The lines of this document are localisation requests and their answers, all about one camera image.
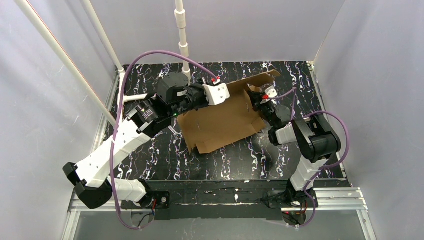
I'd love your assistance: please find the brown cardboard box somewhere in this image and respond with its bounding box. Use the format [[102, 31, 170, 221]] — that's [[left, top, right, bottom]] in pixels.
[[177, 70, 281, 154]]

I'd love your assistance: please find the silver wrench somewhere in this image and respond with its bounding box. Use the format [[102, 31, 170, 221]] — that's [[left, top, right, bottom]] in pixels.
[[168, 126, 182, 139]]

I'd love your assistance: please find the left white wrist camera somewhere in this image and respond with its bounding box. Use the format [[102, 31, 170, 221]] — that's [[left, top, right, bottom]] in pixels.
[[202, 83, 230, 106]]

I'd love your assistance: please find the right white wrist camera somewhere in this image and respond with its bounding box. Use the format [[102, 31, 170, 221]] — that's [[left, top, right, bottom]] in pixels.
[[262, 85, 278, 100]]

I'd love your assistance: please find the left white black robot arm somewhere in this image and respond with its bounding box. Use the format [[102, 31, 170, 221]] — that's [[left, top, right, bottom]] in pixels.
[[63, 72, 209, 209]]

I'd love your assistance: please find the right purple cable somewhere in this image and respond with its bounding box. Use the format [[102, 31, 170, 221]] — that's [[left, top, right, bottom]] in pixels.
[[264, 87, 351, 228]]

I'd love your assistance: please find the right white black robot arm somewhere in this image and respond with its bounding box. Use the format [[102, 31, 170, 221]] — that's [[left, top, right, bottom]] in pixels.
[[247, 90, 342, 203]]

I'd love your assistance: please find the white pvc pipe frame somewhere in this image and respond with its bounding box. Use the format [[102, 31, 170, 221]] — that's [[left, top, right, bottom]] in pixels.
[[14, 0, 193, 127]]

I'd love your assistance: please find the aluminium rail base frame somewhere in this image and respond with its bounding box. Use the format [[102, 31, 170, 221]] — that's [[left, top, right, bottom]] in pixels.
[[70, 61, 370, 240]]

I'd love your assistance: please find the purple cable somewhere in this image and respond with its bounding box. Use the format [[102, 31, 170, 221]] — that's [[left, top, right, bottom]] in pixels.
[[264, 87, 351, 228], [109, 49, 221, 231]]

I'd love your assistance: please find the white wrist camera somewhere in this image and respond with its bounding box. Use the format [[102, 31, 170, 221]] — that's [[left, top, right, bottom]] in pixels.
[[202, 83, 230, 106], [262, 85, 278, 100]]

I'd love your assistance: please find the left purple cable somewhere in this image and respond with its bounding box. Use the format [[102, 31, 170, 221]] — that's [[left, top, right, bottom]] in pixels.
[[109, 49, 221, 231]]

